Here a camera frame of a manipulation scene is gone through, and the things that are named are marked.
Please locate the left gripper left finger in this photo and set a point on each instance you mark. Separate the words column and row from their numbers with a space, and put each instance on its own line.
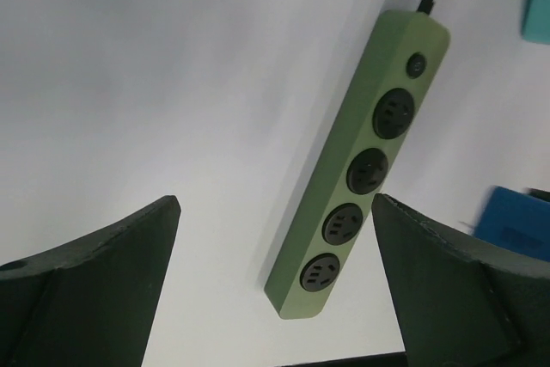
column 91, row 301

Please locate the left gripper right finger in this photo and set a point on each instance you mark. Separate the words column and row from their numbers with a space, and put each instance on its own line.
column 460, row 301

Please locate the blue cube plug adapter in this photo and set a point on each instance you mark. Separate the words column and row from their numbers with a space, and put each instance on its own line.
column 516, row 221

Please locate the green power strip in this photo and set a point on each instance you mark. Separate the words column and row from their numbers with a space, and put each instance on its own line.
column 392, row 78

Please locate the teal triangular power socket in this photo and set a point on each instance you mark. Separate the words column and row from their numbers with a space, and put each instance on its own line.
column 535, row 21

